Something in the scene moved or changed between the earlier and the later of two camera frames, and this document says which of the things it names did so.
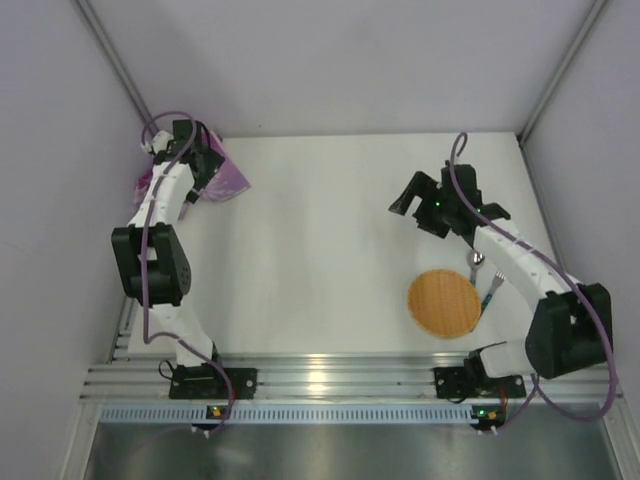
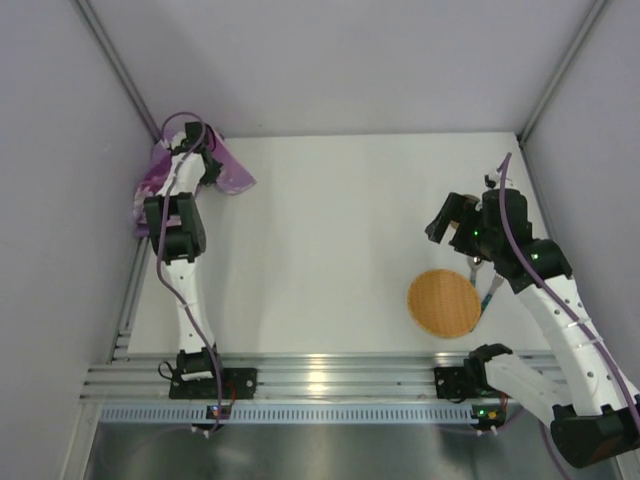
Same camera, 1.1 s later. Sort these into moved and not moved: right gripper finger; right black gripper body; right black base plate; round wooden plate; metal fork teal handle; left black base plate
Moved: right black gripper body; right gripper finger
Not moved: right black base plate; metal fork teal handle; left black base plate; round wooden plate
